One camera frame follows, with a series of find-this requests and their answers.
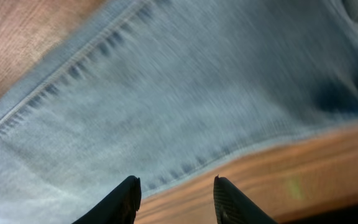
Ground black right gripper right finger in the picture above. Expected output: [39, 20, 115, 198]
[213, 175, 277, 224]

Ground light blue denim jeans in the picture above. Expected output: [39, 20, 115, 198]
[0, 0, 358, 223]

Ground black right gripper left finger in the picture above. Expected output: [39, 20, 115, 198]
[73, 175, 141, 224]

